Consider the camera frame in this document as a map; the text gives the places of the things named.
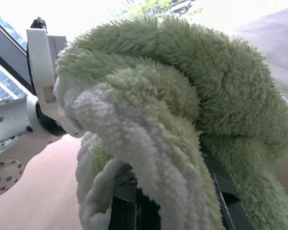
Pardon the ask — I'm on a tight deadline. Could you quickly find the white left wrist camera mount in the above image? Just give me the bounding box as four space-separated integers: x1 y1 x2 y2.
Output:
26 28 84 138

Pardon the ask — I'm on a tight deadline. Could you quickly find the green fluffy towel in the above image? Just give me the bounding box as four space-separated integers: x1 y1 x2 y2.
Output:
53 14 288 230

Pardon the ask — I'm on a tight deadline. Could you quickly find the dark window frame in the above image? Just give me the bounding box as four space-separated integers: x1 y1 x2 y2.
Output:
0 15 32 88

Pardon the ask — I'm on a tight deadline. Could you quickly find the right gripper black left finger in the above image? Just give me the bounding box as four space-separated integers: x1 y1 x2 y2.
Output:
108 164 163 230

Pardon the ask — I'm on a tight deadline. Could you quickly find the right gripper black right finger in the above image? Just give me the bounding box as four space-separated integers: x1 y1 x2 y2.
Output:
201 143 253 230

